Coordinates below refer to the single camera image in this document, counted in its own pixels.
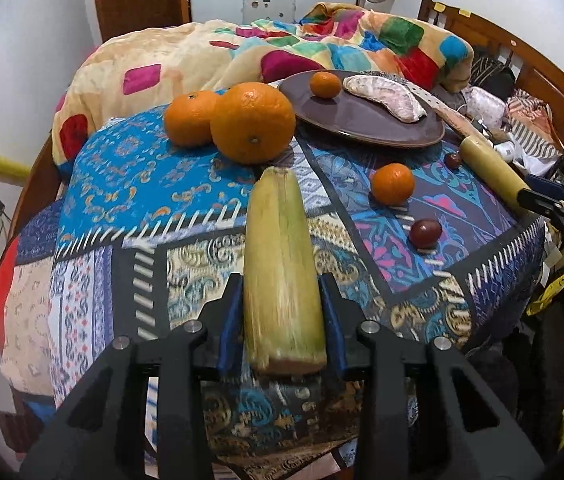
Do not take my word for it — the blue patterned patchwork cloth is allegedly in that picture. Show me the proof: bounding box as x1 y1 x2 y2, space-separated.
0 80 548 480

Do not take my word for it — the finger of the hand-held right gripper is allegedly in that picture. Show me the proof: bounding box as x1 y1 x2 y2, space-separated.
524 174 564 211
516 187 564 257

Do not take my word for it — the wooden headboard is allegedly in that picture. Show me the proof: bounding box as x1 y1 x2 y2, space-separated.
418 0 564 161

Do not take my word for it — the brown wooden door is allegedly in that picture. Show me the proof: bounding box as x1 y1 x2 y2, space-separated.
90 0 193 43

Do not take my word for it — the black bag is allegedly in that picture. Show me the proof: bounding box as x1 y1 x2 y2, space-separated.
471 55 516 97

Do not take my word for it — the white perforated belt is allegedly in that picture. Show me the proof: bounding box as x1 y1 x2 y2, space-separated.
407 82 488 137

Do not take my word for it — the colourful checked blanket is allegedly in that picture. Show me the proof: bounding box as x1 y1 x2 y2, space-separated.
52 2 475 181

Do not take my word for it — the dark brown plate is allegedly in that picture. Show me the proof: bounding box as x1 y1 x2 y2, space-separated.
278 70 446 149

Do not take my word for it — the large orange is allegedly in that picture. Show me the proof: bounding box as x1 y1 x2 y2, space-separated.
210 82 297 165

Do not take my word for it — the yellow-green sugarcane piece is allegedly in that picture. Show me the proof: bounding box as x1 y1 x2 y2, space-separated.
243 166 327 377

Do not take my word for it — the striped cloth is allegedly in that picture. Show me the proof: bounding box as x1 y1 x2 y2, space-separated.
507 90 564 157

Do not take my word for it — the tan sugarcane piece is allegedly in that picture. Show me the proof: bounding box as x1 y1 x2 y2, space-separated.
458 136 533 211

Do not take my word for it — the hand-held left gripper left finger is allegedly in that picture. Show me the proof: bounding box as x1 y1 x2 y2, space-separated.
19 272 245 480

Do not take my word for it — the white appliance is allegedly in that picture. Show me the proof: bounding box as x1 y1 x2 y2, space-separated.
242 0 297 26

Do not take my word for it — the peeled pomelo segment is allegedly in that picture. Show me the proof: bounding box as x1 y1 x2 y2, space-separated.
343 74 428 123

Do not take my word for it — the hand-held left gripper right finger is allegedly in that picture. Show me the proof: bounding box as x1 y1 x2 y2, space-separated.
318 274 545 480

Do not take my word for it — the small mandarin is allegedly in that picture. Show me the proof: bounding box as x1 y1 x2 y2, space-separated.
371 163 415 206
310 71 343 99

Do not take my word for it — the medium orange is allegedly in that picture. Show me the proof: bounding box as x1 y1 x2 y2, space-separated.
164 90 223 148

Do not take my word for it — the white pink cloth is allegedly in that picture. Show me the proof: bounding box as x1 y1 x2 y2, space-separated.
463 87 506 122

